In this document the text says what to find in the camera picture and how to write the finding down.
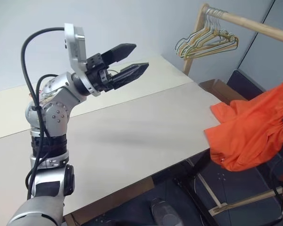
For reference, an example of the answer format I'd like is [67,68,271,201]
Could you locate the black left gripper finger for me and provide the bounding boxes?
[111,62,149,90]
[101,43,137,67]

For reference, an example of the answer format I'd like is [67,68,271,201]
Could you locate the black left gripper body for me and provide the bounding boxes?
[86,53,115,93]

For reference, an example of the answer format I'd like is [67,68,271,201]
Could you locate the orange shorts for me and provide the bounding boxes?
[204,78,283,172]

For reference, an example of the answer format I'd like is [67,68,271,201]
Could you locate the wooden clothes rack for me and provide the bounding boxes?
[183,2,283,218]

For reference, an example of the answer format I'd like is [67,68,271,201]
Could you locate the dark grey rounded shape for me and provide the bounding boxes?
[150,197,180,226]

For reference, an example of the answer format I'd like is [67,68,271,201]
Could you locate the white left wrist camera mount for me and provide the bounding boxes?
[63,23,101,97]

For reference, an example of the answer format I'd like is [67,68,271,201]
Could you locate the black metal table frame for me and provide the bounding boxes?
[172,150,214,226]

